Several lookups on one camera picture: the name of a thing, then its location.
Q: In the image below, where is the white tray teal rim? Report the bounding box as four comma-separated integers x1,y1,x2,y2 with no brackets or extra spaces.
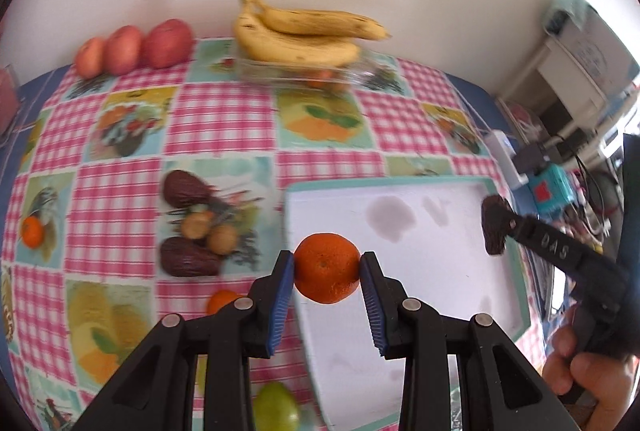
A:
284,175,530,430

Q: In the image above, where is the upper yellow banana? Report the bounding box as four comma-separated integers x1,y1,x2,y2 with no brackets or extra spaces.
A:
242,0,390,41

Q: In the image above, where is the fruit print checkered tablecloth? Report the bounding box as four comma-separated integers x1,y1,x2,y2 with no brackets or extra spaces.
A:
0,35,551,431

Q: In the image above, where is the pink gift box with ribbon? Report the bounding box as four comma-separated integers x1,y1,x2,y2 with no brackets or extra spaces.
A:
0,65,23,148

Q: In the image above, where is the brown small round fruit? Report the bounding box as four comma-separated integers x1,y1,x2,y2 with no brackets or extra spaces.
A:
180,211,214,240

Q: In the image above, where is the white shelf unit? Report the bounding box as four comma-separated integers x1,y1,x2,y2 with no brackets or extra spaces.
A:
498,0,639,164

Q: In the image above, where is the orange mandarin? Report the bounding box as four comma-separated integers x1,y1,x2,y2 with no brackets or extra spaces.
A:
205,289,242,315
294,233,360,304

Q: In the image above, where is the lower yellow banana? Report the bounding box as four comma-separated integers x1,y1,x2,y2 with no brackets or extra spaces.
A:
233,12,360,67

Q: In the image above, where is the green pear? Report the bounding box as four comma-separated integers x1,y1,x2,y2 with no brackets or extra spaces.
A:
253,381,300,431

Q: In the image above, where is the right hand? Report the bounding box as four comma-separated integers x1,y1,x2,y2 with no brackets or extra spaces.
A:
541,305,638,431

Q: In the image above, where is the dark wrinkled date fruit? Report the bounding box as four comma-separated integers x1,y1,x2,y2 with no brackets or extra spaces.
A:
480,195,513,255

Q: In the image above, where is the yellow banana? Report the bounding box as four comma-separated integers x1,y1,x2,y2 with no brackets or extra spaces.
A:
242,0,390,41
233,12,360,67

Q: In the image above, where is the small pale red apple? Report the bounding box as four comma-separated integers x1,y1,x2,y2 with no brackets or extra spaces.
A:
74,36,105,80

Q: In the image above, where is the large red apple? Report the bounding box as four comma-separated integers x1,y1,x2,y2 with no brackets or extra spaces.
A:
142,19,194,69

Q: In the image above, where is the black power adapter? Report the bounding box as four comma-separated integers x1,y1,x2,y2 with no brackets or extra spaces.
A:
512,142,562,175

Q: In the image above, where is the middle red apple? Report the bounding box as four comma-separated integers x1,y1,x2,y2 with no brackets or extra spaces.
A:
104,24,143,76

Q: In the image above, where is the teal toy box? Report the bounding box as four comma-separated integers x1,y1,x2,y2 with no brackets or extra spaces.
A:
528,163,576,215

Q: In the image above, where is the white power strip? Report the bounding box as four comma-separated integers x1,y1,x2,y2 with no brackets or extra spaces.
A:
484,130,528,190

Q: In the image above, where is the blue tablecloth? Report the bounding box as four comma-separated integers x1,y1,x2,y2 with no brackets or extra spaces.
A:
0,63,76,192

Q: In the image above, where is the clear plastic fruit container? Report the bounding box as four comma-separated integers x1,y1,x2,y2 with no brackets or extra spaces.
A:
232,44,378,93

